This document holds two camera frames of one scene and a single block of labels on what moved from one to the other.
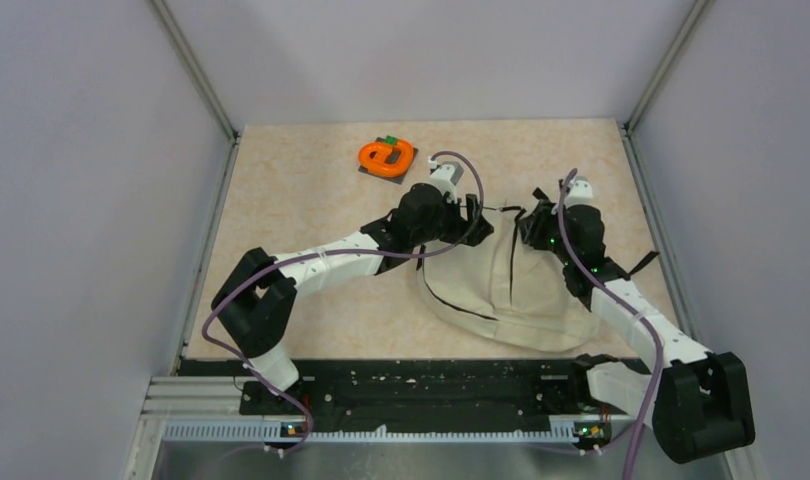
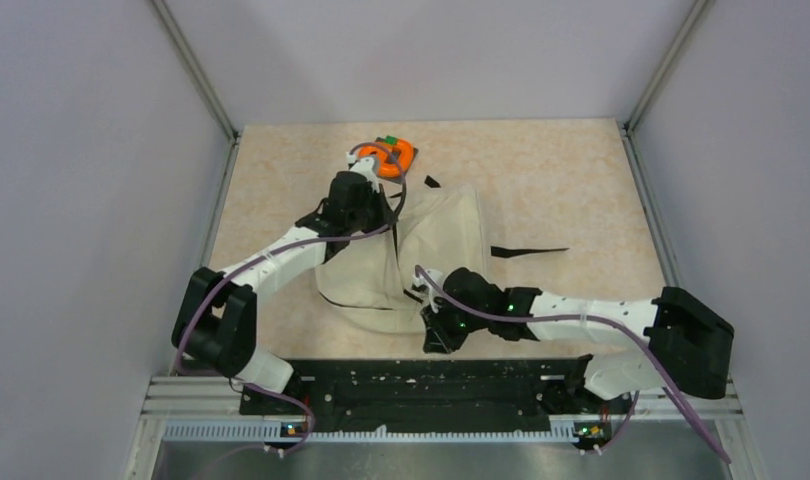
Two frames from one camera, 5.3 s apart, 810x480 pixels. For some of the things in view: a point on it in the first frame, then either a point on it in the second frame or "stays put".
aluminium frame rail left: x=178 y=395 stays put
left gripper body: x=456 y=230 -> x=372 y=211
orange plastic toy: x=372 y=158 stays put
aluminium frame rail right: x=659 y=225 stays put
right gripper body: x=547 y=229 -> x=452 y=324
